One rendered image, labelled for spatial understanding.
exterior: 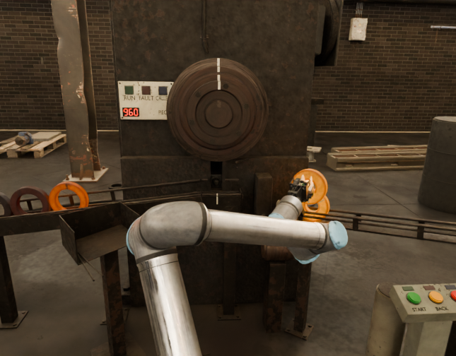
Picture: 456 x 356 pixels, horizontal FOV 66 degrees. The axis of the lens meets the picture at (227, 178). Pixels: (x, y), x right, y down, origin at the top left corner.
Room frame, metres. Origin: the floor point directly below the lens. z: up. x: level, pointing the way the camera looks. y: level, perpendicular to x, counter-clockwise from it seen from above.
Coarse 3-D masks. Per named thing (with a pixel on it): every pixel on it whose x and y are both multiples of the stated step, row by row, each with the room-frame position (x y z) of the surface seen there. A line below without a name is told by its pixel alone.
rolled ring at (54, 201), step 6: (54, 186) 1.59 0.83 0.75; (60, 186) 1.58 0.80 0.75; (66, 186) 1.59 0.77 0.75; (72, 186) 1.59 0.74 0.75; (78, 186) 1.60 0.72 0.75; (54, 192) 1.58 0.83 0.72; (78, 192) 1.59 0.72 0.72; (84, 192) 1.60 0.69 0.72; (54, 198) 1.59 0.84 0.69; (84, 198) 1.59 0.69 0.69; (54, 204) 1.58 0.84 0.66; (60, 204) 1.61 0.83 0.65; (84, 204) 1.59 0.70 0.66
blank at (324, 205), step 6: (324, 198) 1.48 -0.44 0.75; (306, 204) 1.55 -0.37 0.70; (318, 204) 1.49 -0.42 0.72; (324, 204) 1.48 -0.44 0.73; (306, 210) 1.52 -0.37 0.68; (312, 210) 1.53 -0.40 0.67; (318, 210) 1.49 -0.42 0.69; (324, 210) 1.48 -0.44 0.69; (318, 216) 1.49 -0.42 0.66; (324, 216) 1.48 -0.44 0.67
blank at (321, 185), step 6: (300, 174) 1.44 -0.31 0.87; (306, 174) 1.43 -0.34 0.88; (312, 174) 1.42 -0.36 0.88; (318, 174) 1.41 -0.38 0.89; (312, 180) 1.42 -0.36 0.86; (318, 180) 1.40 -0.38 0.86; (324, 180) 1.40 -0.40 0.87; (318, 186) 1.40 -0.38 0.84; (324, 186) 1.39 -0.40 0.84; (318, 192) 1.40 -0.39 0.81; (324, 192) 1.39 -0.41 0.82; (312, 198) 1.41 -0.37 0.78; (318, 198) 1.40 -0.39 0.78
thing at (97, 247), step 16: (96, 208) 1.41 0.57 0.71; (112, 208) 1.46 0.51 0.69; (128, 208) 1.41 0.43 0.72; (64, 224) 1.26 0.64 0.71; (80, 224) 1.37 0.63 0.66; (96, 224) 1.41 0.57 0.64; (112, 224) 1.46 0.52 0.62; (128, 224) 1.42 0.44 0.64; (64, 240) 1.28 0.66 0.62; (80, 240) 1.35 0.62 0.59; (96, 240) 1.34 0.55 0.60; (112, 240) 1.33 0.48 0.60; (80, 256) 1.22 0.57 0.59; (96, 256) 1.21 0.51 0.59; (112, 256) 1.32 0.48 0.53; (112, 272) 1.31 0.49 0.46; (112, 288) 1.31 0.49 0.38; (112, 304) 1.31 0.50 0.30; (112, 320) 1.30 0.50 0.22; (112, 336) 1.30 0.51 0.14; (128, 336) 1.45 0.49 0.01; (96, 352) 1.34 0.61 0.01; (112, 352) 1.31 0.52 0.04; (128, 352) 1.34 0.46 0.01; (144, 352) 1.34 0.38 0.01
